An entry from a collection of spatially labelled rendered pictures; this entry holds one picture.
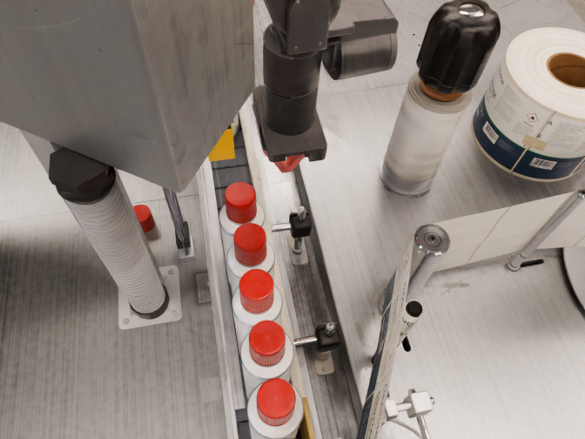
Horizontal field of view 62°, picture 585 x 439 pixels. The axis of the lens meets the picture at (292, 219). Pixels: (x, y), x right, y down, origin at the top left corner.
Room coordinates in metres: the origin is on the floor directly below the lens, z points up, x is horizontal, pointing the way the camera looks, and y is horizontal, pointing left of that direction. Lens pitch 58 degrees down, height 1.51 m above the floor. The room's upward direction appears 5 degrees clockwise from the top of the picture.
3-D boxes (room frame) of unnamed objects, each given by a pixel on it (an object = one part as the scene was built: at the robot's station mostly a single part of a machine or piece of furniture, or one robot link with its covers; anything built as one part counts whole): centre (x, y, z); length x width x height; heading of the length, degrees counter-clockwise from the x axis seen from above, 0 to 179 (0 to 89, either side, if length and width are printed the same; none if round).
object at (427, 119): (0.50, -0.18, 1.03); 0.09 x 0.09 x 0.30
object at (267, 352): (0.14, 0.01, 0.98); 0.05 x 0.05 x 0.20
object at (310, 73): (0.38, 0.01, 1.19); 0.07 x 0.06 x 0.07; 112
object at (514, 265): (0.34, -0.33, 0.97); 0.02 x 0.02 x 0.19
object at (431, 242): (0.26, -0.15, 0.97); 0.05 x 0.05 x 0.19
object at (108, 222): (0.16, 0.12, 1.18); 0.04 x 0.04 x 0.21
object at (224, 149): (0.35, 0.09, 1.09); 0.03 x 0.01 x 0.06; 106
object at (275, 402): (0.09, 0.00, 0.98); 0.05 x 0.05 x 0.20
